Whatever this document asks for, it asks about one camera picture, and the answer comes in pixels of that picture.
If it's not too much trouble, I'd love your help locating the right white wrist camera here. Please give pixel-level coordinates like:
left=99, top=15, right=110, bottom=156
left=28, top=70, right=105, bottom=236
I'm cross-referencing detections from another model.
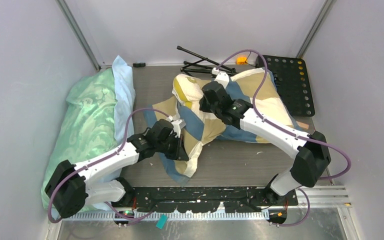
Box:
left=211, top=67, right=230, bottom=88

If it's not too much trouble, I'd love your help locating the white quilted pillow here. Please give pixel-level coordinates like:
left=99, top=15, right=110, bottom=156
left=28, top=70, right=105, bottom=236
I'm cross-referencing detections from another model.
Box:
left=173, top=74, right=210, bottom=113

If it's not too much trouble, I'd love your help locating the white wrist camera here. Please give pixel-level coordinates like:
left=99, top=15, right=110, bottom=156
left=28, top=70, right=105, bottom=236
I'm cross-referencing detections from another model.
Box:
left=166, top=115, right=186, bottom=138
left=211, top=67, right=230, bottom=88

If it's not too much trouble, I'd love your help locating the small black clip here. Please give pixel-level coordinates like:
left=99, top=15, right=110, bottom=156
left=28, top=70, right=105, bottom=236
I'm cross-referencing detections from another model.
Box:
left=132, top=62, right=146, bottom=68

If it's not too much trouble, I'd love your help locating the light blue pillow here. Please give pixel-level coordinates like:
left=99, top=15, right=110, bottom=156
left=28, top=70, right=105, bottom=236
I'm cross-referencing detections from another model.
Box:
left=92, top=54, right=137, bottom=213

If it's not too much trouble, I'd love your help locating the black perforated board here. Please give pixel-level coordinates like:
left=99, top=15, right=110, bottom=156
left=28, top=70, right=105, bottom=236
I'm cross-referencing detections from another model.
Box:
left=255, top=55, right=315, bottom=117

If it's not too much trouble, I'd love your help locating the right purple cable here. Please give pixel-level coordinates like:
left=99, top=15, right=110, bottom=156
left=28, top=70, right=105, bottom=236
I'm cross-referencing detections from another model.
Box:
left=213, top=49, right=353, bottom=229

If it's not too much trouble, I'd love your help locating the teal tape piece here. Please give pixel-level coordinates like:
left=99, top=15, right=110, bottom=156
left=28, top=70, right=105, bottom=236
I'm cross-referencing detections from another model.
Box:
left=155, top=214, right=168, bottom=230

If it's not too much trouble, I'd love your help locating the tan wooden block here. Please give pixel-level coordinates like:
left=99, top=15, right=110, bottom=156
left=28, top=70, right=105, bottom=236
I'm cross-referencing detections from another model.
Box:
left=297, top=121, right=310, bottom=130

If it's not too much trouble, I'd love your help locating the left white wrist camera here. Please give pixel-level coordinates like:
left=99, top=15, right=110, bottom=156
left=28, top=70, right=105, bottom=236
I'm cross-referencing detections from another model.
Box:
left=166, top=115, right=186, bottom=138

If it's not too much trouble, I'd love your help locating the orange small block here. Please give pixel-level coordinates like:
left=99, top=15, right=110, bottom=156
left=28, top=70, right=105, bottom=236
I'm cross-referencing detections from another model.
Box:
left=235, top=56, right=248, bottom=65

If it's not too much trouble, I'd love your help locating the aluminium slotted rail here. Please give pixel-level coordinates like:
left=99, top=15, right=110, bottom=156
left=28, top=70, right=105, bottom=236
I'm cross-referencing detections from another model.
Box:
left=67, top=185, right=353, bottom=222

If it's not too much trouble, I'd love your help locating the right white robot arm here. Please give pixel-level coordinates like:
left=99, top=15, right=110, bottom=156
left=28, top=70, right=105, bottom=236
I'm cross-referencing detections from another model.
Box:
left=199, top=81, right=331, bottom=206

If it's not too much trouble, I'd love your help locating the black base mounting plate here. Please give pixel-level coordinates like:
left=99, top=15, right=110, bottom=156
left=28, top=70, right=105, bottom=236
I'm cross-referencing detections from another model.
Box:
left=112, top=186, right=298, bottom=213

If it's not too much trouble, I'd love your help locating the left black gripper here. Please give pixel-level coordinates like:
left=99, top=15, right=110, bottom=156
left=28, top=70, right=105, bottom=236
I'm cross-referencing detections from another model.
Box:
left=156, top=133, right=189, bottom=161

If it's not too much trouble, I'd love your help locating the blue beige checkered pillow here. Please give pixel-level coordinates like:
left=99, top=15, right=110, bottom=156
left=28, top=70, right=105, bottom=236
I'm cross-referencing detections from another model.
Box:
left=143, top=67, right=302, bottom=186

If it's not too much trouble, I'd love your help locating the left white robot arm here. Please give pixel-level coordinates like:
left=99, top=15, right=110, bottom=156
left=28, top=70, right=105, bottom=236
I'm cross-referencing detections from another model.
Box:
left=44, top=117, right=189, bottom=219

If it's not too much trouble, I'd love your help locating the black folding tripod stand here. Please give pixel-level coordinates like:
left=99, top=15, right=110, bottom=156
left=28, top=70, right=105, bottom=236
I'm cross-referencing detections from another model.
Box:
left=176, top=45, right=219, bottom=77

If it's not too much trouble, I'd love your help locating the green patterned pillow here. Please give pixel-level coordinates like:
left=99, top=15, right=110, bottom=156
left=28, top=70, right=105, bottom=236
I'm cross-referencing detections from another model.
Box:
left=40, top=67, right=117, bottom=213

